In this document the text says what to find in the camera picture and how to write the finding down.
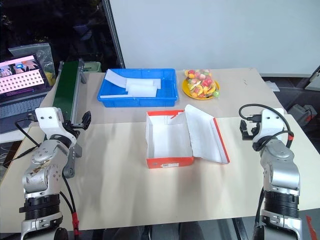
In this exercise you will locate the open laptop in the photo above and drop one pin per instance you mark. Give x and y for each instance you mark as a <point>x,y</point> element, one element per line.
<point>20,87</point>

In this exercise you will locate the grey device with red part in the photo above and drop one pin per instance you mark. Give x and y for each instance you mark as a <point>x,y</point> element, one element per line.
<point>302,111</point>

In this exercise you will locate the yellow plate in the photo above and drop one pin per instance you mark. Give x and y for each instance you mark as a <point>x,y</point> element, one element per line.
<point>186,91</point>

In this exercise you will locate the dark rounded shape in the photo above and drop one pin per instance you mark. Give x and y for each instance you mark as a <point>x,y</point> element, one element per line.
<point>61,233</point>

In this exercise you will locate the green waste bin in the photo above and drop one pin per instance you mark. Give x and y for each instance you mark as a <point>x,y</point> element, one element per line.
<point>93,67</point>

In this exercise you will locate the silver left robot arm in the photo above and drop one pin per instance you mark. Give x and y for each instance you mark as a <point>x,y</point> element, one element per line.
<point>37,175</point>

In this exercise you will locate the blue plastic bin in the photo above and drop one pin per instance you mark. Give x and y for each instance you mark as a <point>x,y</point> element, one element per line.
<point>160,97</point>

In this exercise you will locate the silver metal post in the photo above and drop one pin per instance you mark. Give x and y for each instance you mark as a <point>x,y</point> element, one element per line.
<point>113,32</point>

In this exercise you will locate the orange shoe box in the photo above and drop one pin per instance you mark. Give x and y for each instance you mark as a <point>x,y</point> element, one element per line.
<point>175,140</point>

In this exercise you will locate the clear bag of toy fruit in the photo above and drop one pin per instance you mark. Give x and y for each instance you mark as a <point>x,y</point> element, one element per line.
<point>201,82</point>

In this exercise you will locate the thick white foam block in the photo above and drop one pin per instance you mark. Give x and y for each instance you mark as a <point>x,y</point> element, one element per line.
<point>141,90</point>

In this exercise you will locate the clear plastic zip bag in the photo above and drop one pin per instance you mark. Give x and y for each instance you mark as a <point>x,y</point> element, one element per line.
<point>45,57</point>

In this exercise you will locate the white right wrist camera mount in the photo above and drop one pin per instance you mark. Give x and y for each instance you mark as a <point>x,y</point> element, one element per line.
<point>271,122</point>

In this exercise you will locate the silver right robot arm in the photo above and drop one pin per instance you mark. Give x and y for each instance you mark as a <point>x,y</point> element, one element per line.
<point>281,175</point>

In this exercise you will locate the green conveyor belt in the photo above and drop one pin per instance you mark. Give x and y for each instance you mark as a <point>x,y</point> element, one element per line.
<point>66,87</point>

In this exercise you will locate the thin white foam strip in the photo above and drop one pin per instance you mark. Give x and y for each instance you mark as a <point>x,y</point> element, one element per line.
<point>115,96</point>

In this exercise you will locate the large white board panel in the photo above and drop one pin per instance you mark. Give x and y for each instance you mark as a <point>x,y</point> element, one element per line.
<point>212,32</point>

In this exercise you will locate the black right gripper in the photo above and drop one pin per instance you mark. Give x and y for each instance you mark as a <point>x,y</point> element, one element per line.
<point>254,131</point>

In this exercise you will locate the red floor tape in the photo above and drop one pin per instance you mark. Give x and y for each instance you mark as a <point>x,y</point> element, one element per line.
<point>311,226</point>

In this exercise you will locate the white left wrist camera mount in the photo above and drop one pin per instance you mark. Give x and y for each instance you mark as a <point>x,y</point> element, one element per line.
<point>47,120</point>

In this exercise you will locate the long white foam sheet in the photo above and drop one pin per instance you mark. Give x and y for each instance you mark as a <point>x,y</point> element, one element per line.
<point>117,78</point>

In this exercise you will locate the white grey machine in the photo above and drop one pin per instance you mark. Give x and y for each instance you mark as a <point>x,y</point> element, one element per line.
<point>313,78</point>

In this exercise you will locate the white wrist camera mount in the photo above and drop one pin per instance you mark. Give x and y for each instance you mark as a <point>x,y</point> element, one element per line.
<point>47,120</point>
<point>271,122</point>

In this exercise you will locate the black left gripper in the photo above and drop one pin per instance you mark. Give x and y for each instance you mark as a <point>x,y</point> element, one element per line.
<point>73,126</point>

